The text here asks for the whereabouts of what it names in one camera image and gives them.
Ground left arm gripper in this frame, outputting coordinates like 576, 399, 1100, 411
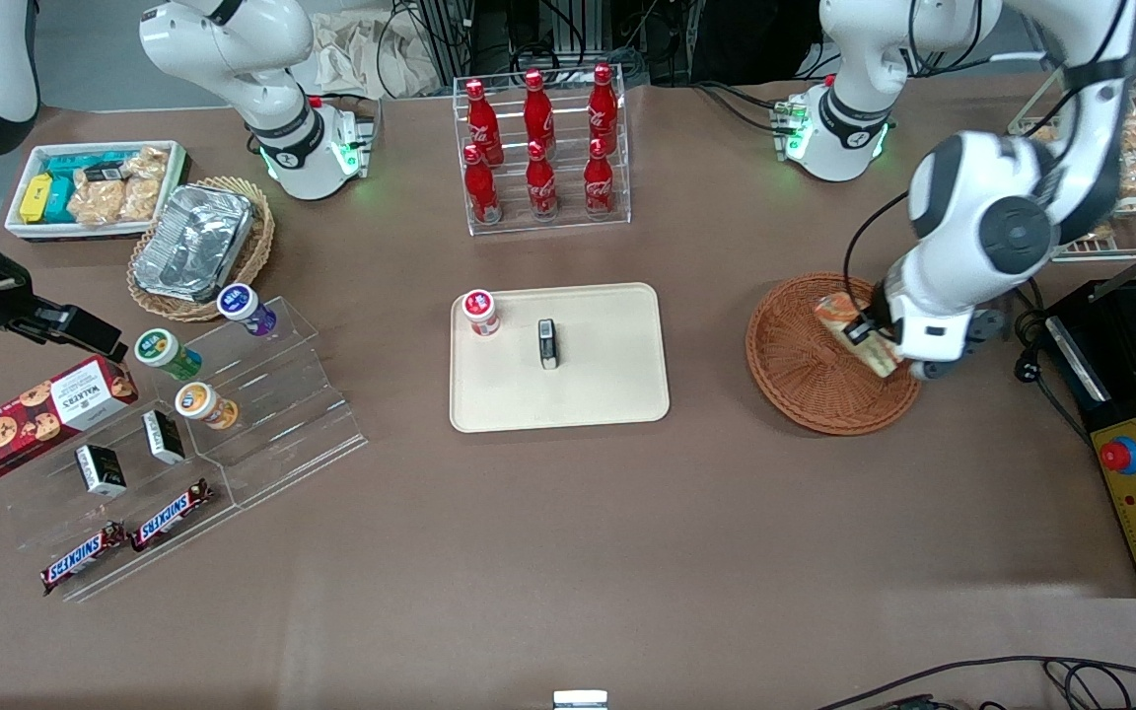
845, 286, 976, 366

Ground triangular sandwich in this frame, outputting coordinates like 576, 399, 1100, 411
814, 292, 910, 380

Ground brown round wicker basket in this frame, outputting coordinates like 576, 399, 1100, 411
745, 272, 926, 437

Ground aluminium foil tray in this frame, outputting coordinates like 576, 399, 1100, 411
132, 183, 255, 304

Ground light oval wicker basket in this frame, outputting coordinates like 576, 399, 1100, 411
127, 176, 276, 323

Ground beige plastic tray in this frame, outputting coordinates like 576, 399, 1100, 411
449, 283, 672, 434

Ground red Walkers cookie box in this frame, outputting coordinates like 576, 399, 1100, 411
0, 355, 139, 484

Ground white plastic bin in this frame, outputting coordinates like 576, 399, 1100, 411
4, 140, 189, 243

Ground green lid cup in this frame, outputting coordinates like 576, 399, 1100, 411
134, 327, 204, 383

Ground yellow small box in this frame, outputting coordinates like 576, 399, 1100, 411
19, 174, 54, 225

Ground clear bag of snacks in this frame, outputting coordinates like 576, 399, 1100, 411
69, 168, 127, 227
120, 147, 171, 223

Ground small black carton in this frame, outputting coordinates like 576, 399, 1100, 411
75, 445, 127, 498
141, 409, 186, 465

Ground teal long box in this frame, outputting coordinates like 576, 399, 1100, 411
43, 152, 130, 183

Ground orange lid cup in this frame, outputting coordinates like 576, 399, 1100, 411
175, 382, 240, 431

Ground purple lid cup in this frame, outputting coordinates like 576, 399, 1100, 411
216, 283, 278, 338

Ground Snickers bar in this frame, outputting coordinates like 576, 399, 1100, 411
129, 478, 216, 553
40, 521, 127, 596

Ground black machine with yellow panel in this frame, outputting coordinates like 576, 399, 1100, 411
1046, 279, 1136, 600

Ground clear acrylic stepped display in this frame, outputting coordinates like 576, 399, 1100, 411
11, 296, 369, 604

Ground red cola bottle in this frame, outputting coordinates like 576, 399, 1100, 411
588, 63, 620, 154
526, 140, 559, 220
462, 145, 503, 226
584, 138, 616, 216
524, 69, 557, 154
464, 79, 505, 167

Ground clear acrylic bottle rack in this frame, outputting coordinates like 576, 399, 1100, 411
453, 64, 631, 238

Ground red lid yogurt cup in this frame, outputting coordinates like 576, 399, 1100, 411
461, 289, 502, 338

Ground crumpled brown paper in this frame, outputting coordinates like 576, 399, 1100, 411
310, 10, 443, 100

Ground dark background equipment rack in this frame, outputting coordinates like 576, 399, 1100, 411
376, 0, 825, 92

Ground black power cable with plug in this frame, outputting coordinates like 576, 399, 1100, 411
1007, 278, 1094, 447

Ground black arm base cables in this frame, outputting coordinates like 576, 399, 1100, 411
691, 81, 798, 136

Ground black floor cable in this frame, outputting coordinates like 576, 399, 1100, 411
815, 655, 1136, 710

